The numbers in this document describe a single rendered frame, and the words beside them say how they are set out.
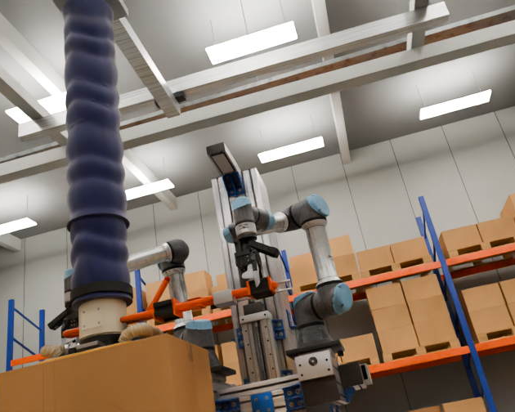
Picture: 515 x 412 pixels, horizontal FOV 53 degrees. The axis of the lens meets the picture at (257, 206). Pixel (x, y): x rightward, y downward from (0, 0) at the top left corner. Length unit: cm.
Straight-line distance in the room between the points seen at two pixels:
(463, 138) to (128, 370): 1048
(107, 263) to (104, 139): 54
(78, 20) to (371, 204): 894
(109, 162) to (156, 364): 88
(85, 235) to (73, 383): 55
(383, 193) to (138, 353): 962
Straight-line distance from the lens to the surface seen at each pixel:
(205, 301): 185
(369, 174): 1124
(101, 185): 211
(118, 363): 174
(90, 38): 257
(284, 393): 219
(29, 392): 189
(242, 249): 188
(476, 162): 1145
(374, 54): 640
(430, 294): 908
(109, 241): 202
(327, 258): 223
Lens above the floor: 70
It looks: 25 degrees up
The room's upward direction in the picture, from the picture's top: 11 degrees counter-clockwise
